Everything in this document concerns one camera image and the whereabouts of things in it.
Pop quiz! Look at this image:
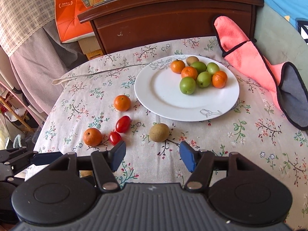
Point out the orange mandarin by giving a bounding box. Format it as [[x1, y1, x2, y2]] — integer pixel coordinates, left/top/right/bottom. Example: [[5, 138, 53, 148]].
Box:
[[181, 66, 198, 80]]

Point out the green cushion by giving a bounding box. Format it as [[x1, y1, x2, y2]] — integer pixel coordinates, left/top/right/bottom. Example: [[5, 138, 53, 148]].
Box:
[[254, 4, 307, 85]]

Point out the cardboard box yellow label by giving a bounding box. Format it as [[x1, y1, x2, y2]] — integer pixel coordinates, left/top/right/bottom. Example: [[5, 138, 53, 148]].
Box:
[[78, 36, 103, 60]]

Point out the green jujube front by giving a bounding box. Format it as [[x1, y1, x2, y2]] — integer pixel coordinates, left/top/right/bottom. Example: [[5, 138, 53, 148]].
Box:
[[196, 71, 211, 88]]

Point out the red cherry tomato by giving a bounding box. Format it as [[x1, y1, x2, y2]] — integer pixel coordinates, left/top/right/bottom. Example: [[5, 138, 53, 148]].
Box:
[[115, 115, 131, 133], [109, 131, 122, 146]]

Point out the white floral plate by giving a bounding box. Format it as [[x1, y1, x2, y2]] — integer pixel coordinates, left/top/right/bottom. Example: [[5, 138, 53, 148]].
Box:
[[134, 55, 240, 122]]

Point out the small mandarin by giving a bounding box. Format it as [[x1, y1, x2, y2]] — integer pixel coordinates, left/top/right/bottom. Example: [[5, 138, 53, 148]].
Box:
[[113, 94, 131, 112]]

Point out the brown longan back plate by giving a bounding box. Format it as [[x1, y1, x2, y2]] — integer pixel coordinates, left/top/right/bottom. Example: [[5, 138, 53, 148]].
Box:
[[186, 56, 199, 66]]

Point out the floral tablecloth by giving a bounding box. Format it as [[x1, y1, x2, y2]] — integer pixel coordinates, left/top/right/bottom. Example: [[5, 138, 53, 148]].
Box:
[[34, 37, 307, 229]]

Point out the orange paper bag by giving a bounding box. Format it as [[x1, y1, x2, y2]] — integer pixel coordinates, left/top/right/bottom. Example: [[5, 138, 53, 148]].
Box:
[[55, 0, 95, 43]]

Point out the checked curtain fabric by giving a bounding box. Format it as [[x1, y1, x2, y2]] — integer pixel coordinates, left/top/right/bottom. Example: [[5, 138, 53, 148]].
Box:
[[1, 0, 87, 114]]

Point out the mandarin back left plate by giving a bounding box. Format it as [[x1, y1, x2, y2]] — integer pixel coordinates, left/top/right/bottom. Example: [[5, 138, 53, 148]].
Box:
[[170, 59, 185, 74]]

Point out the brown longan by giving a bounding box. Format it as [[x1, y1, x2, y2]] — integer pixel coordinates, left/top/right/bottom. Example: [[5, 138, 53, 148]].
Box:
[[149, 123, 170, 142]]

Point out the blue plush pillow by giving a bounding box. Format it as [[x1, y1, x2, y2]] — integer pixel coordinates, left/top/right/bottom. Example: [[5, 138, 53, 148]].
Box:
[[220, 0, 308, 44]]

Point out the dark wooden cabinet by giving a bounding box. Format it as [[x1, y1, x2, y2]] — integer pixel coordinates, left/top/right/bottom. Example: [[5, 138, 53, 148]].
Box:
[[78, 0, 264, 54]]

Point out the green jujube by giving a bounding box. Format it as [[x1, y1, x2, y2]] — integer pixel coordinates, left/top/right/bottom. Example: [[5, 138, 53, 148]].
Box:
[[207, 62, 220, 75], [196, 71, 211, 88], [180, 77, 196, 95], [191, 61, 207, 74]]

